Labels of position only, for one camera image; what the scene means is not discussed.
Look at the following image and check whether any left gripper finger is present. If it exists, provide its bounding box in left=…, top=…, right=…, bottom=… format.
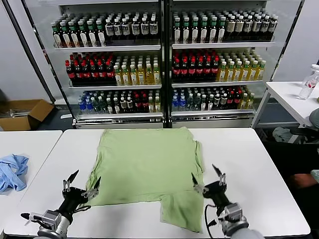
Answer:
left=80, top=176, right=102, bottom=199
left=62, top=170, right=79, bottom=194

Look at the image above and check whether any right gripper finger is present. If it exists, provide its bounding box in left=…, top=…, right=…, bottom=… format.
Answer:
left=190, top=172, right=209, bottom=198
left=211, top=163, right=228, bottom=188

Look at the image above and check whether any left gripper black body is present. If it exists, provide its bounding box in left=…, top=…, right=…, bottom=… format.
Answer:
left=58, top=188, right=90, bottom=221

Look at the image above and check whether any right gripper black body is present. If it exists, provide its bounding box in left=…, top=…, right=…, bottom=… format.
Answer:
left=202, top=181, right=235, bottom=214

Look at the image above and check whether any light green polo shirt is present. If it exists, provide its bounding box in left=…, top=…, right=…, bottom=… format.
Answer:
left=86, top=126, right=206, bottom=235

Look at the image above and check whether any person bare forearm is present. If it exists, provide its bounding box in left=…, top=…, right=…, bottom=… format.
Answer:
left=290, top=173, right=319, bottom=189

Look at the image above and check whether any white beverage display cabinet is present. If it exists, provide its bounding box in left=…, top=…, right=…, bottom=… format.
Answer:
left=166, top=0, right=305, bottom=129
left=21, top=0, right=167, bottom=130

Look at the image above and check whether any white metal shelf board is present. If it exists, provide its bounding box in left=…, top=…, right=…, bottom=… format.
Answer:
left=171, top=41, right=276, bottom=50
left=53, top=44, right=162, bottom=52
left=68, top=84, right=162, bottom=90
left=74, top=112, right=164, bottom=124
left=171, top=80, right=265, bottom=88
left=171, top=109, right=256, bottom=120

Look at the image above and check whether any crumpled light blue cloth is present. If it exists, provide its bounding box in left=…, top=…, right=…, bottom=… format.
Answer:
left=0, top=153, right=30, bottom=195

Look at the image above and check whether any grey green crumpled cloth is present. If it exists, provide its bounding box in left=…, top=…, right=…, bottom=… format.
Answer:
left=272, top=126, right=292, bottom=143

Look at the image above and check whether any open cardboard box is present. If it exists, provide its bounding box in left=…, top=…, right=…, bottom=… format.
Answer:
left=0, top=99, right=55, bottom=131

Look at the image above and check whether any black office chair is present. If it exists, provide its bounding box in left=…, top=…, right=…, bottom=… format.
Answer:
left=290, top=126, right=319, bottom=145

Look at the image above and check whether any seated person grey shirt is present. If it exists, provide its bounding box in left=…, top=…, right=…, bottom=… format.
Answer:
left=308, top=107, right=319, bottom=128

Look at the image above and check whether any clear water bottle red label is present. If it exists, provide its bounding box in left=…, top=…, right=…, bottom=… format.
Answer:
left=298, top=64, right=319, bottom=101

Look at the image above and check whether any black slanted pole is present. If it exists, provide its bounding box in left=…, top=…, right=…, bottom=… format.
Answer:
left=1, top=0, right=56, bottom=104

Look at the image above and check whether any green cap dark tea bottle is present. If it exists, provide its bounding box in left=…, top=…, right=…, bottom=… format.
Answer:
left=209, top=16, right=219, bottom=43
left=191, top=16, right=200, bottom=43
left=96, top=19, right=107, bottom=47
left=60, top=21, right=72, bottom=48
left=173, top=16, right=183, bottom=43
left=182, top=16, right=191, bottom=43
left=77, top=20, right=90, bottom=47
left=51, top=22, right=63, bottom=48
left=68, top=20, right=81, bottom=48
left=200, top=16, right=209, bottom=43
left=87, top=19, right=98, bottom=47
left=218, top=16, right=227, bottom=43

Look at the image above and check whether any white cap navy label bottle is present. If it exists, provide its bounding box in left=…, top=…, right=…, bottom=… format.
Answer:
left=113, top=17, right=123, bottom=41
left=140, top=16, right=150, bottom=40
left=122, top=17, right=132, bottom=41
left=131, top=16, right=141, bottom=40
left=149, top=16, right=159, bottom=40
left=105, top=17, right=115, bottom=41

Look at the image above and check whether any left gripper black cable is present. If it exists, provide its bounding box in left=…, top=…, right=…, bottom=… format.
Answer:
left=76, top=203, right=92, bottom=213

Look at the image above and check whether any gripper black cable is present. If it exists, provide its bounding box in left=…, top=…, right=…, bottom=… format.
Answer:
left=203, top=204, right=220, bottom=239
left=76, top=203, right=92, bottom=213

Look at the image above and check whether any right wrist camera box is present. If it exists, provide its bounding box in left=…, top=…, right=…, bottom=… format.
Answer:
left=220, top=202, right=248, bottom=226

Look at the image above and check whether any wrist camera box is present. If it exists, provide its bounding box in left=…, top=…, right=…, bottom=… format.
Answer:
left=220, top=202, right=248, bottom=226
left=40, top=210, right=62, bottom=229

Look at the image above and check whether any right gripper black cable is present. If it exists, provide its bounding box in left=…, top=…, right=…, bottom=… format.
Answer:
left=203, top=204, right=220, bottom=239

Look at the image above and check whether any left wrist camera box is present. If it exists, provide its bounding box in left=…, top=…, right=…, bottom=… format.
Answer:
left=40, top=210, right=62, bottom=229

